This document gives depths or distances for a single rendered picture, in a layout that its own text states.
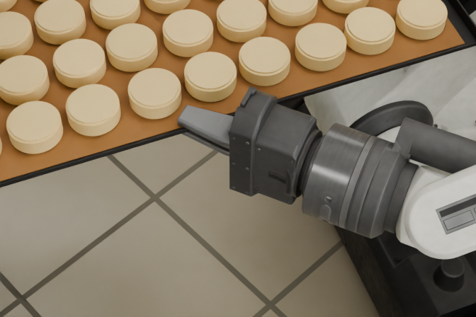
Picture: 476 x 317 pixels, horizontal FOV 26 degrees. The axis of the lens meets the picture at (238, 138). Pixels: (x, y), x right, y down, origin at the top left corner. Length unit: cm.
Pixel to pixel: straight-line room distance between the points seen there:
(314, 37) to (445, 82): 40
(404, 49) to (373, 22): 4
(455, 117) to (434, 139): 61
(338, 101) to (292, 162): 48
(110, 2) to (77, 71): 9
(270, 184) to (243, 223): 90
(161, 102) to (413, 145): 24
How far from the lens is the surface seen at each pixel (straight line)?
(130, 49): 101
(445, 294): 157
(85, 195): 191
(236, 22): 103
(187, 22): 103
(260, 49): 100
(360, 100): 137
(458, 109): 154
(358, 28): 103
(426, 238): 88
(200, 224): 185
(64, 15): 105
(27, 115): 97
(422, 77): 135
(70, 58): 101
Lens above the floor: 157
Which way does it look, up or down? 53 degrees down
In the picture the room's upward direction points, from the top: straight up
